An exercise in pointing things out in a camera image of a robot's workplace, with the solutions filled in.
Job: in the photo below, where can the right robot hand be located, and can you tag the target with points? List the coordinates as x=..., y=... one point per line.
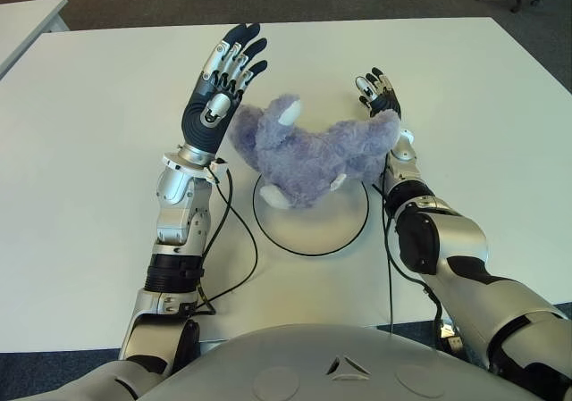
x=380, y=95

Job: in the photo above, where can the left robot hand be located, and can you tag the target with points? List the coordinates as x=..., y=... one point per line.
x=214, y=106

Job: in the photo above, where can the purple plush doll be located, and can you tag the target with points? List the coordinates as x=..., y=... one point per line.
x=313, y=155

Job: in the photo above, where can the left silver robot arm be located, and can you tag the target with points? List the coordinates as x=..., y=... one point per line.
x=174, y=240

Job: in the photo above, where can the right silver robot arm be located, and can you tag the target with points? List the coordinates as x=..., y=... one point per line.
x=465, y=240

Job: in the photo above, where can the white plate black rim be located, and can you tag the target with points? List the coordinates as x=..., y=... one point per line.
x=317, y=227

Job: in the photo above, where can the grey side desk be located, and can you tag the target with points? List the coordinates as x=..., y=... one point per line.
x=24, y=23

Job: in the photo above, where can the grey robot torso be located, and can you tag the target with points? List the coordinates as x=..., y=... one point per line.
x=339, y=374

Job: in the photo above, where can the silver metal bracket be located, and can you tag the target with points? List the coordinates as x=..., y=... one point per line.
x=452, y=338

